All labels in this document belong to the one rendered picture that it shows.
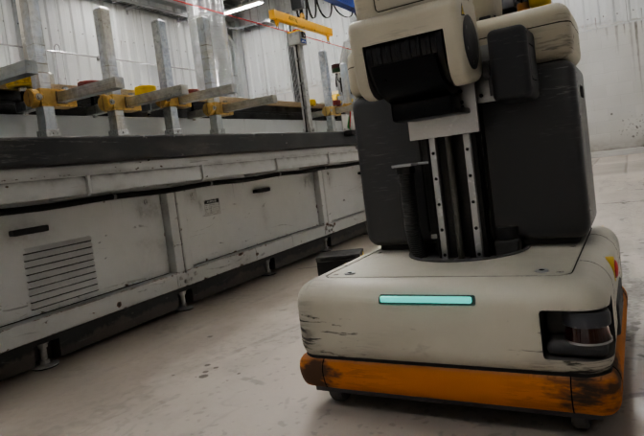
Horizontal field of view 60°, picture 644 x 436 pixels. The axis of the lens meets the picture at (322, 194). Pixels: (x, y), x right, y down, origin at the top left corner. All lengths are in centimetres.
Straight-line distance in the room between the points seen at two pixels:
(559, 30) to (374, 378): 83
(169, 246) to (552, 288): 166
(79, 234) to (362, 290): 121
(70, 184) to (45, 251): 30
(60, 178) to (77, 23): 983
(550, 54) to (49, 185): 135
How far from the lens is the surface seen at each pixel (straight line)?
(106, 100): 190
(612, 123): 1189
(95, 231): 213
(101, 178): 187
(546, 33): 134
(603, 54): 1197
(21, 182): 172
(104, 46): 195
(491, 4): 143
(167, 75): 211
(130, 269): 223
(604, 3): 1214
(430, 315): 109
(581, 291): 104
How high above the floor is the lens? 53
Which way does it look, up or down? 3 degrees down
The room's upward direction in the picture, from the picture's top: 7 degrees counter-clockwise
